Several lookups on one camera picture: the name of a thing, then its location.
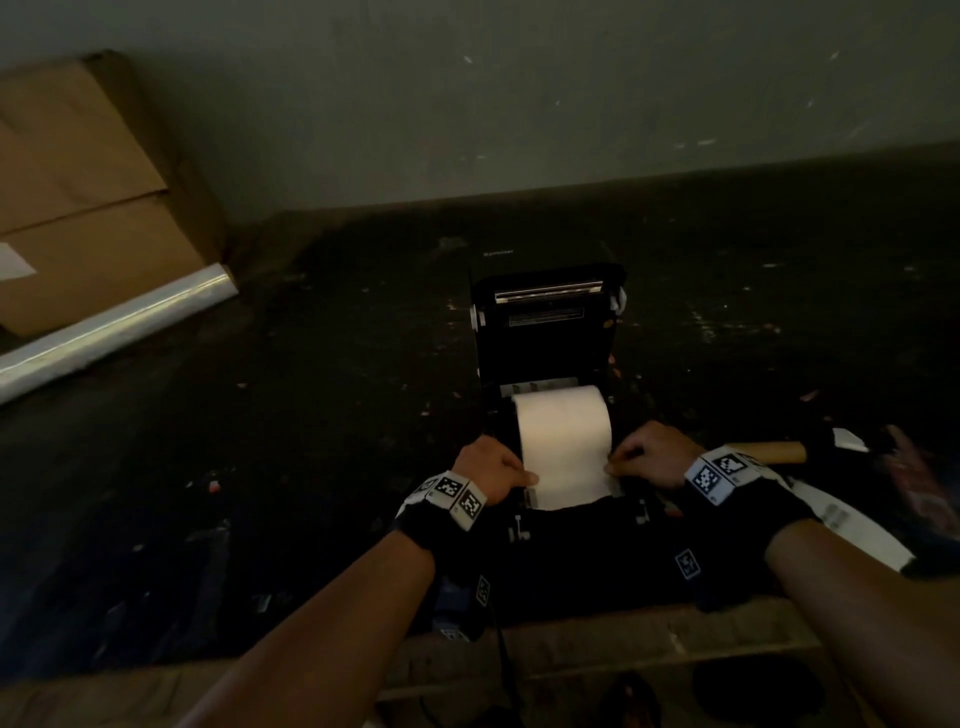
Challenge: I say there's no white paper label roll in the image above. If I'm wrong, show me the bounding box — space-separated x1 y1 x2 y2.
511 384 623 513

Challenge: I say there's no brown cardboard box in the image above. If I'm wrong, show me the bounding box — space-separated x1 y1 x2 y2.
0 49 228 340

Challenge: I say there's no black left wrist camera band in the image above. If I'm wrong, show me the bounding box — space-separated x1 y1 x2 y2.
390 470 500 643

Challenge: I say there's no white printed label strip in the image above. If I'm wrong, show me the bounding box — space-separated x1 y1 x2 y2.
787 477 918 574

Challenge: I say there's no black right wrist camera band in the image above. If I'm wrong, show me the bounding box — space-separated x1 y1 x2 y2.
671 445 823 613

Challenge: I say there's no person's black shoe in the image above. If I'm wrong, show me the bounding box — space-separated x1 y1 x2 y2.
598 670 663 728

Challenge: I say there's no person's left hand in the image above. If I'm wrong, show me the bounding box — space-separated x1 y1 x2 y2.
452 435 540 506

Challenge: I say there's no clear plastic film roll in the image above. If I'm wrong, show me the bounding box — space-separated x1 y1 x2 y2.
0 262 240 407

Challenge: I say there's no black label printer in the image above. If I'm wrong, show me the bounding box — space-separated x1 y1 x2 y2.
468 260 670 543

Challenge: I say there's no black wrist camera band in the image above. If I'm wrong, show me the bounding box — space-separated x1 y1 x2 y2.
671 445 823 613
390 470 500 643

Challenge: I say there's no black cable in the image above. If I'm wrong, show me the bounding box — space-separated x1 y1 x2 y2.
480 600 528 728

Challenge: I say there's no person's right forearm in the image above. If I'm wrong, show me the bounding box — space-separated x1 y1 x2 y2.
764 517 960 728

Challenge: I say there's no person's left forearm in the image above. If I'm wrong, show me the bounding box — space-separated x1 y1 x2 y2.
178 528 437 728

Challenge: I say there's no person's right hand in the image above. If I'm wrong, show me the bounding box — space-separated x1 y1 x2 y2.
603 420 707 493

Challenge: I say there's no reddish plastic packet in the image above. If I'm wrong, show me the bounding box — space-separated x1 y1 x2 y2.
879 424 960 538

